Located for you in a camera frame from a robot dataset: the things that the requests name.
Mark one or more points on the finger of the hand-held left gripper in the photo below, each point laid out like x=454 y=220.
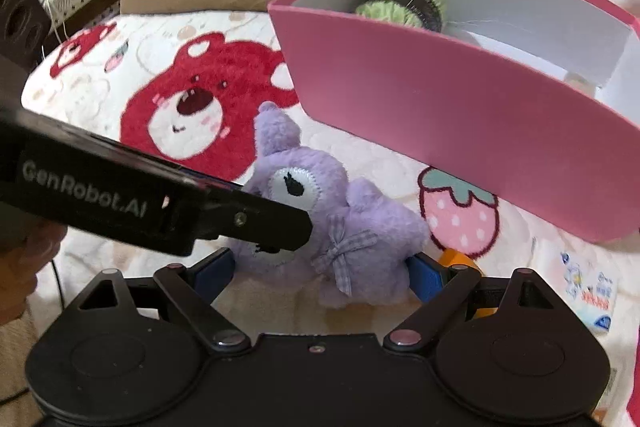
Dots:
x=270 y=224
x=210 y=179

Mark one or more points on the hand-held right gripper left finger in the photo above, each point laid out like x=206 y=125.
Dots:
x=215 y=277

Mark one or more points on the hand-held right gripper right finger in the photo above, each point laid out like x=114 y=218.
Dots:
x=425 y=279

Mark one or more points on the orange makeup sponge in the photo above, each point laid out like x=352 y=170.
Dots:
x=457 y=259

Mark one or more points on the purple plush toy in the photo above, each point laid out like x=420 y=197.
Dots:
x=360 y=217

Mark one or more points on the pink cardboard box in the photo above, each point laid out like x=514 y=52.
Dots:
x=450 y=122

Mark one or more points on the small white tissue packet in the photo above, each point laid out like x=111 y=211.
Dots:
x=595 y=297

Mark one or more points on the person's left hand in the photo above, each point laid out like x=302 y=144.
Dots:
x=30 y=262

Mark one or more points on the beige fuzzy blanket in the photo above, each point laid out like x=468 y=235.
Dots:
x=20 y=357

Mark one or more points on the dark bedside cabinet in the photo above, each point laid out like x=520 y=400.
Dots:
x=20 y=17

